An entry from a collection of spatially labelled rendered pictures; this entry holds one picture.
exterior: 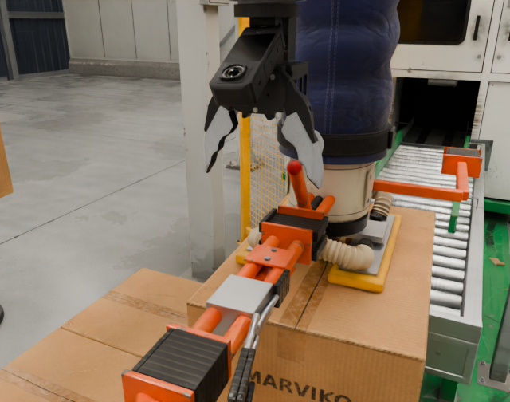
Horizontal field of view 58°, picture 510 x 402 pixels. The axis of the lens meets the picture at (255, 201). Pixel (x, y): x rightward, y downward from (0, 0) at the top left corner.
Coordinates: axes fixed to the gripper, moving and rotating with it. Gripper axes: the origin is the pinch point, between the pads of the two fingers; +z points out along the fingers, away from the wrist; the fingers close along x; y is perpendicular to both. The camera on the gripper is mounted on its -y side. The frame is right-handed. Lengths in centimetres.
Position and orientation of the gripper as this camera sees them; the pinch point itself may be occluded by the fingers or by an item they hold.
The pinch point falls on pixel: (257, 183)
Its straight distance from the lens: 55.4
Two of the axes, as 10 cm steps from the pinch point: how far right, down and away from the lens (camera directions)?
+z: 0.0, 9.3, 3.7
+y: 4.0, -3.4, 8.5
